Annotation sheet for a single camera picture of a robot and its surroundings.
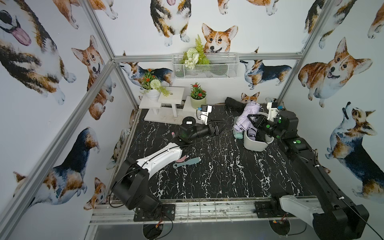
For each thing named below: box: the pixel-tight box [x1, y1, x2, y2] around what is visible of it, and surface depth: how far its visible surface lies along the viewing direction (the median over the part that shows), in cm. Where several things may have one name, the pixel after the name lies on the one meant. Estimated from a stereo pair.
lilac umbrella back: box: [247, 128, 257, 141], surface depth 95 cm
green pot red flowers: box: [190, 82, 207, 109], surface depth 93 cm
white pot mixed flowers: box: [138, 68, 171, 102], surface depth 95 cm
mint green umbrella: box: [234, 132, 243, 139], surface depth 102 cm
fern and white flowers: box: [180, 34, 210, 70], surface depth 82 cm
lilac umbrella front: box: [233, 101, 261, 132], surface depth 75 cm
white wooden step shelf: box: [138, 87, 201, 125], surface depth 103 cm
